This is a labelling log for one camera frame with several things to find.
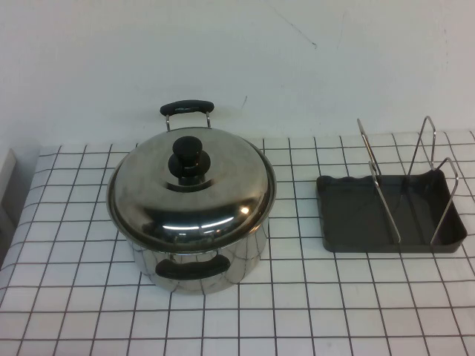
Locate stainless steel lid black knob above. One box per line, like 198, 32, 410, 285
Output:
107, 126, 278, 253

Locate white black grid tablecloth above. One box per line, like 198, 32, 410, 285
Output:
0, 128, 475, 356

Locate stainless steel pot black handles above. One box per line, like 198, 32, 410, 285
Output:
106, 99, 278, 296

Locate dark tray wire lid rack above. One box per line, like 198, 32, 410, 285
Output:
315, 116, 468, 255

